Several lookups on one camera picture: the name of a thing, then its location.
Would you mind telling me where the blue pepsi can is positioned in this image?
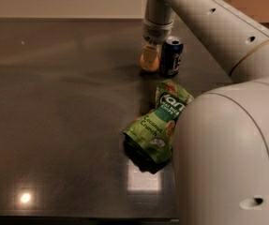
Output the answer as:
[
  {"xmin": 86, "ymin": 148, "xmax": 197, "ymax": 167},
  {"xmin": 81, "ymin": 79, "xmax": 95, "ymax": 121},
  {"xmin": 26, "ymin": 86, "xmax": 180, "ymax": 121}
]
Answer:
[{"xmin": 159, "ymin": 36, "xmax": 184, "ymax": 78}]

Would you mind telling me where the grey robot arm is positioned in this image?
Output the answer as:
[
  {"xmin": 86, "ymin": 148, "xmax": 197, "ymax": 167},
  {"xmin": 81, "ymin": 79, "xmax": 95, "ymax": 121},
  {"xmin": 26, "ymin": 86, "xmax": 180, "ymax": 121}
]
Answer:
[{"xmin": 143, "ymin": 0, "xmax": 269, "ymax": 225}]

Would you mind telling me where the green rice chips bag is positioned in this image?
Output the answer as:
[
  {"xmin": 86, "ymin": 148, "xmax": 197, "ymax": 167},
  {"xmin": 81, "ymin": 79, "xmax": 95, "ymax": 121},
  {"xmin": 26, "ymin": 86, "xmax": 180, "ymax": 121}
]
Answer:
[{"xmin": 123, "ymin": 80, "xmax": 193, "ymax": 164}]

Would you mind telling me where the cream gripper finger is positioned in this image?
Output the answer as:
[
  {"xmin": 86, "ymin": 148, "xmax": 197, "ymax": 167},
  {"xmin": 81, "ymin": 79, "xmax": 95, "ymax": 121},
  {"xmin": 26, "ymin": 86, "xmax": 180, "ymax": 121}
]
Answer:
[{"xmin": 142, "ymin": 43, "xmax": 158, "ymax": 62}]

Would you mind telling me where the orange fruit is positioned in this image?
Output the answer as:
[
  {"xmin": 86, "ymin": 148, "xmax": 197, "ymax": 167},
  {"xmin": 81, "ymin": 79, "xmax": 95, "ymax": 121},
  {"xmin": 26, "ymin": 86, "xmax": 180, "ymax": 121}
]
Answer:
[{"xmin": 140, "ymin": 56, "xmax": 159, "ymax": 73}]

